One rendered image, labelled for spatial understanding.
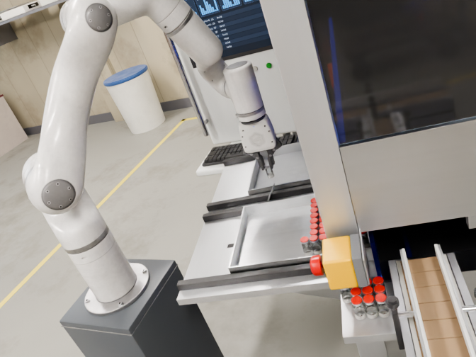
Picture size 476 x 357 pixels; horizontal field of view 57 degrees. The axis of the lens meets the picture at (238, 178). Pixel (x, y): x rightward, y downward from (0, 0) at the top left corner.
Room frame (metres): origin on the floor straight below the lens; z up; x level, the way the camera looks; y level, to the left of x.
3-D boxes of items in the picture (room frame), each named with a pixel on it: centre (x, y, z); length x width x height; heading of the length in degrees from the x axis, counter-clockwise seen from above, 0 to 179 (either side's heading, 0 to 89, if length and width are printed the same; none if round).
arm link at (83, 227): (1.03, 0.43, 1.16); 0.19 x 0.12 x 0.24; 22
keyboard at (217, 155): (1.66, -0.09, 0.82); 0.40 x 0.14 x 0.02; 63
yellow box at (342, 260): (0.64, -0.13, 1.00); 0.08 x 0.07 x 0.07; 71
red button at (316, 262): (0.65, -0.09, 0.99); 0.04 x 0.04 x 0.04; 71
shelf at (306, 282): (1.10, -0.09, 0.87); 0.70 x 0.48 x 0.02; 161
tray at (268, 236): (0.91, -0.10, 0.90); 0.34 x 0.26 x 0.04; 71
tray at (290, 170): (1.23, -0.22, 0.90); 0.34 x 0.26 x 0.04; 71
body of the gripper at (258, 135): (1.21, -0.10, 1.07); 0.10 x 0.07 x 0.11; 71
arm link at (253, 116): (1.21, -0.10, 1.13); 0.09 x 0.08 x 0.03; 71
